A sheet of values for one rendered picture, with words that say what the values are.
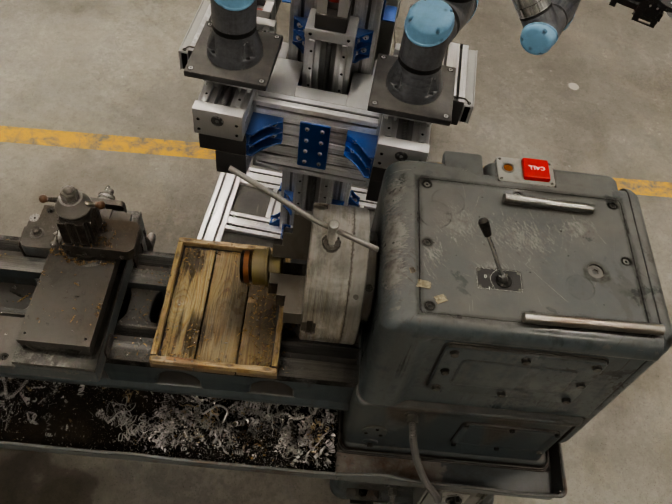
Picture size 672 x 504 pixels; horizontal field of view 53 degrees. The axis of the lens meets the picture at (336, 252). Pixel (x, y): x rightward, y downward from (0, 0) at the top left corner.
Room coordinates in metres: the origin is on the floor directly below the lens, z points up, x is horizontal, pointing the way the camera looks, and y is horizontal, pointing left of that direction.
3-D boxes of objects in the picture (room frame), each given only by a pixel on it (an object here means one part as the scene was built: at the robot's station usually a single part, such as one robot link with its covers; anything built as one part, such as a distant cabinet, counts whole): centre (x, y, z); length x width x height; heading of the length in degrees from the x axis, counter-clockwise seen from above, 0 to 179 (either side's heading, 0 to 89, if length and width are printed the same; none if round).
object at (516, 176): (1.11, -0.40, 1.23); 0.13 x 0.08 x 0.05; 94
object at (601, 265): (0.91, -0.39, 1.06); 0.59 x 0.48 x 0.39; 94
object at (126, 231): (0.89, 0.58, 0.99); 0.20 x 0.10 x 0.05; 94
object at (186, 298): (0.84, 0.25, 0.89); 0.36 x 0.30 x 0.04; 4
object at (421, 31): (1.46, -0.13, 1.33); 0.13 x 0.12 x 0.14; 157
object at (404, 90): (1.45, -0.13, 1.21); 0.15 x 0.15 x 0.10
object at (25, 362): (0.81, 0.65, 0.90); 0.47 x 0.30 x 0.06; 4
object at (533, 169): (1.12, -0.42, 1.26); 0.06 x 0.06 x 0.02; 4
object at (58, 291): (0.83, 0.61, 0.95); 0.43 x 0.17 x 0.05; 4
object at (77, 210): (0.89, 0.61, 1.13); 0.08 x 0.08 x 0.03
